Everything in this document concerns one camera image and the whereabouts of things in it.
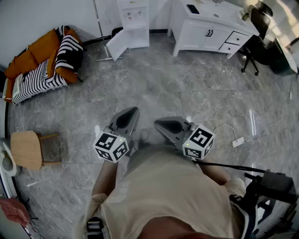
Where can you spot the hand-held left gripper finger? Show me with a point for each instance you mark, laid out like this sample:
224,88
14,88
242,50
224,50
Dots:
114,121
134,126

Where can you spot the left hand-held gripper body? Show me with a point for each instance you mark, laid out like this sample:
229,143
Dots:
109,144

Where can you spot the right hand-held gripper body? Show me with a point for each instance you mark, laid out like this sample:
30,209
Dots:
198,142

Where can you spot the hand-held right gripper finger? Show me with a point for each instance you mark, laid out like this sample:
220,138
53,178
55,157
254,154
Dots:
172,119
171,136

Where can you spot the white cabinet with door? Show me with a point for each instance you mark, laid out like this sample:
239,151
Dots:
136,23

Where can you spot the person's left forearm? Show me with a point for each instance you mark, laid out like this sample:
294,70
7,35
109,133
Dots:
105,177

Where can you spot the person's right forearm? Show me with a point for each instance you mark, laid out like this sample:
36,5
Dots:
217,172

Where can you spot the black shoulder pack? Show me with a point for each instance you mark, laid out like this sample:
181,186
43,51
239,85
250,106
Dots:
275,184

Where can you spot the white desk with drawers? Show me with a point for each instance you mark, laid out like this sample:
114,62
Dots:
205,30

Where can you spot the person's left leg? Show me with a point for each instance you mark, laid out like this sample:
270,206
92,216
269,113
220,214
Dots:
143,144

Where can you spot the white power strip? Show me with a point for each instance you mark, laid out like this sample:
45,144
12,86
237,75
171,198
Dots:
238,142

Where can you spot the person's beige shirt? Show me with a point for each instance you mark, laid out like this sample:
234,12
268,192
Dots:
163,191

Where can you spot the orange sofa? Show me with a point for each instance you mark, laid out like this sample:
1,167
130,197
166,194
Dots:
65,73

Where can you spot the black harness buckle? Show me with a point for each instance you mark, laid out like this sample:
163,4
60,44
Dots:
95,225

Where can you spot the black white scalloped throw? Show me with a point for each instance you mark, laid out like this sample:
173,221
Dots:
70,51

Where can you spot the wooden stool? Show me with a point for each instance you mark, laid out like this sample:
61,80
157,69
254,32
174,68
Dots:
25,149

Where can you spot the black trash bin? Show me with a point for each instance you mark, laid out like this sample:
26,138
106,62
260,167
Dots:
116,32

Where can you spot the thin striped white blanket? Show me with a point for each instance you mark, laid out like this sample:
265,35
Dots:
32,81

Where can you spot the orange sofa cushion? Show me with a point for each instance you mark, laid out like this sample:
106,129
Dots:
21,64
44,44

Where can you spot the black phone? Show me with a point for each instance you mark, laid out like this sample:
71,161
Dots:
193,9

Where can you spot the pink cloth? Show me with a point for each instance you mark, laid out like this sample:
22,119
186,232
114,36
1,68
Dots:
14,210

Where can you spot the black office chair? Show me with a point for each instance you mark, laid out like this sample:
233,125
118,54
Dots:
259,21

